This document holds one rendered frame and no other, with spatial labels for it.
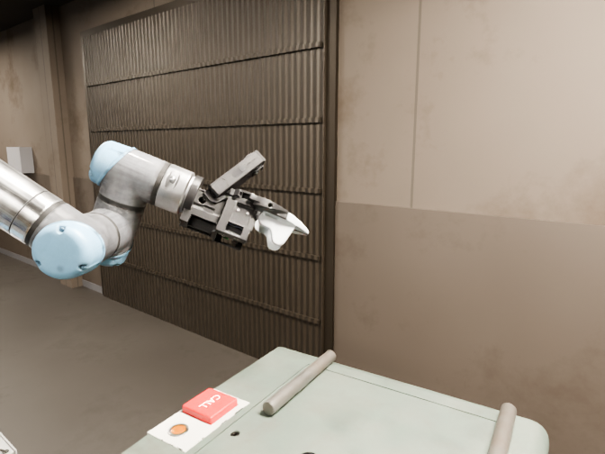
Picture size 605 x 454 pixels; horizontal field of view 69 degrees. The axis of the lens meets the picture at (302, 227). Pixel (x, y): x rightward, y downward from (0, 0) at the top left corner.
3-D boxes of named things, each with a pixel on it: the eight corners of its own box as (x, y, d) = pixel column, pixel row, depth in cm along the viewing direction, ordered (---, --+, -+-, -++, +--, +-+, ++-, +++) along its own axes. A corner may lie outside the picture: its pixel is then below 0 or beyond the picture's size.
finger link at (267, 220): (300, 257, 76) (249, 238, 74) (310, 227, 78) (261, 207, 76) (305, 253, 73) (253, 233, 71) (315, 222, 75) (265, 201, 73)
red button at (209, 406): (210, 397, 72) (209, 386, 71) (238, 409, 68) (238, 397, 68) (182, 416, 67) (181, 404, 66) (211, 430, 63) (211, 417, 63)
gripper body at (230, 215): (243, 252, 77) (176, 228, 75) (258, 210, 80) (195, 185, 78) (250, 241, 70) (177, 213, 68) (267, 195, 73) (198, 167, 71)
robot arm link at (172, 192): (173, 175, 78) (173, 154, 70) (197, 185, 78) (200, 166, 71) (156, 212, 75) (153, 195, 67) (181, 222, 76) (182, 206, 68)
